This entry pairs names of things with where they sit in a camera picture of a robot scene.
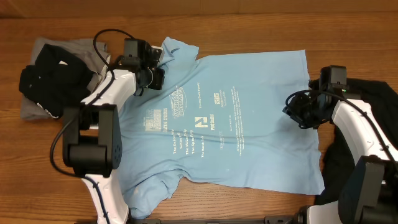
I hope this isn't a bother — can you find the light blue printed t-shirt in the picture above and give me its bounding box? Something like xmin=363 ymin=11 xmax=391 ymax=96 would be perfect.
xmin=118 ymin=38 xmax=324 ymax=219

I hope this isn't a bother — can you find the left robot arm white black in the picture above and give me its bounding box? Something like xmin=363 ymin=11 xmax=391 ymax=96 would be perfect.
xmin=62 ymin=39 xmax=164 ymax=223

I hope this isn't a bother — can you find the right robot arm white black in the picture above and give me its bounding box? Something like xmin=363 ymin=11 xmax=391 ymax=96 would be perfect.
xmin=264 ymin=65 xmax=397 ymax=223

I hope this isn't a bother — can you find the folded grey garment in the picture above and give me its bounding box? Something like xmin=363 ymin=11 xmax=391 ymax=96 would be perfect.
xmin=20 ymin=37 xmax=105 ymax=120

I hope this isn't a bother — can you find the black t-shirt pile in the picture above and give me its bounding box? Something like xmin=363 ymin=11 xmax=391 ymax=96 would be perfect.
xmin=310 ymin=77 xmax=398 ymax=206

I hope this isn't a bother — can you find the folded black garment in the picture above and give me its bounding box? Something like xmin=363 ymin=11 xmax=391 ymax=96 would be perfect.
xmin=19 ymin=44 xmax=96 ymax=119

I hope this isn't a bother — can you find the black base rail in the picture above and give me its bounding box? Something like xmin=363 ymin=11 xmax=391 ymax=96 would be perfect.
xmin=127 ymin=215 xmax=295 ymax=224

